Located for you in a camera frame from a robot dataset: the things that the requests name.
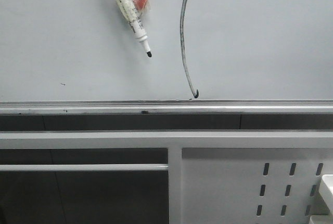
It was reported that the white black whiteboard marker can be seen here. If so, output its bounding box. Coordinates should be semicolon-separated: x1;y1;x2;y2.
116;0;152;57

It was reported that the white whiteboard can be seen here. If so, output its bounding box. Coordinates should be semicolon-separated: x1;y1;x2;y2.
1;0;332;102

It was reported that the white plastic marker tray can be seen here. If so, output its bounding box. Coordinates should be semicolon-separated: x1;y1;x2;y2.
309;174;332;223

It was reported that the aluminium whiteboard tray rail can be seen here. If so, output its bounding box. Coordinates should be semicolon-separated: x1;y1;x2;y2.
1;99;332;115

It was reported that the white metal stand frame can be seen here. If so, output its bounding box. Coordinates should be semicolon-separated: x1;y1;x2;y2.
1;131;332;223

